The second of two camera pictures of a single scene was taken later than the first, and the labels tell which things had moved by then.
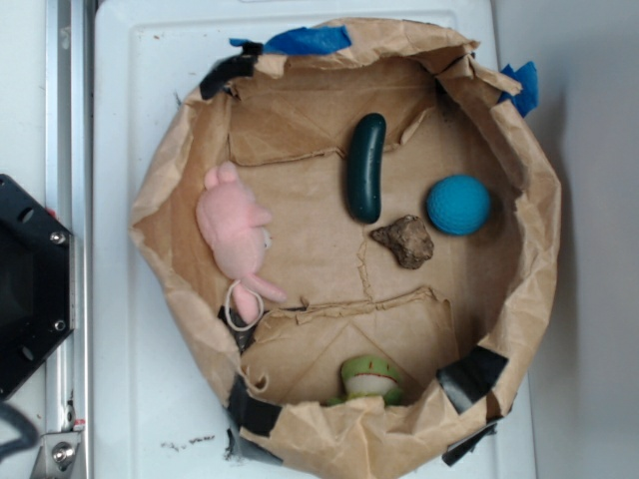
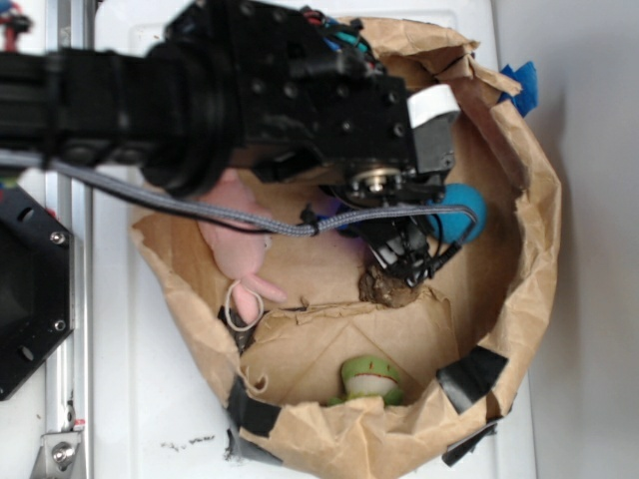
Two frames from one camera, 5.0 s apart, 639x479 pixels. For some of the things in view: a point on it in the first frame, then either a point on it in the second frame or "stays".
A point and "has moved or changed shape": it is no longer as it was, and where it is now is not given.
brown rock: [408, 238] has moved or changed shape
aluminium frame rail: [70, 199] stays
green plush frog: [369, 375] stays
